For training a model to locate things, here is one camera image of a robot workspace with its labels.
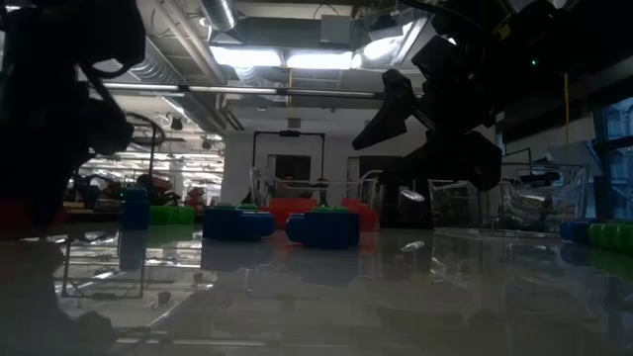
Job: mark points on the round metal air duct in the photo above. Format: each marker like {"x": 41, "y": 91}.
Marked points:
{"x": 220, "y": 14}

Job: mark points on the grey metal box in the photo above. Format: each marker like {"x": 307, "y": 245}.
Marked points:
{"x": 335, "y": 28}

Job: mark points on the dark workbench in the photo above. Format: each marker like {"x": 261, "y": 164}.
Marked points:
{"x": 94, "y": 212}

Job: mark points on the white oval reflector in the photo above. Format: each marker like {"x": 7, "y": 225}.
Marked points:
{"x": 412, "y": 195}

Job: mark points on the black station frame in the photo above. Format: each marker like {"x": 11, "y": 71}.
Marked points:
{"x": 289, "y": 133}
{"x": 151, "y": 163}

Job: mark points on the blue-lit window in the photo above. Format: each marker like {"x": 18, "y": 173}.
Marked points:
{"x": 618, "y": 163}

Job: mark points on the long grey metal pipe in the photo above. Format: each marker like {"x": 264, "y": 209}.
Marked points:
{"x": 247, "y": 90}

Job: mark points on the small blue toy block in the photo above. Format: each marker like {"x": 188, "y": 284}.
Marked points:
{"x": 136, "y": 210}

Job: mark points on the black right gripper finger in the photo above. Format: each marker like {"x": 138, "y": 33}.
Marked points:
{"x": 390, "y": 114}
{"x": 465, "y": 158}

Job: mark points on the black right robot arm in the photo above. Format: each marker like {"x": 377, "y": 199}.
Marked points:
{"x": 569, "y": 29}

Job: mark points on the red machine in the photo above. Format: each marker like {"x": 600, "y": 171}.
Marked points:
{"x": 195, "y": 197}

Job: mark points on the black cabinet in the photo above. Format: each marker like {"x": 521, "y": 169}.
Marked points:
{"x": 376, "y": 168}

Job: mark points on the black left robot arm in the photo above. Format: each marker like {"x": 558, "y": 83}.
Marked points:
{"x": 59, "y": 34}

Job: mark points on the dark wall screen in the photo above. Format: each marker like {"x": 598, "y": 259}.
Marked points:
{"x": 292, "y": 167}

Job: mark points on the clear plastic bin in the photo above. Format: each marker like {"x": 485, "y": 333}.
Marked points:
{"x": 544, "y": 198}
{"x": 376, "y": 174}

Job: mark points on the long green toy block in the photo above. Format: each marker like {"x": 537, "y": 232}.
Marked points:
{"x": 170, "y": 215}
{"x": 613, "y": 236}

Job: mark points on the bright fluorescent light panel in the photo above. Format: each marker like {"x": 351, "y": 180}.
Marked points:
{"x": 320, "y": 60}
{"x": 245, "y": 57}

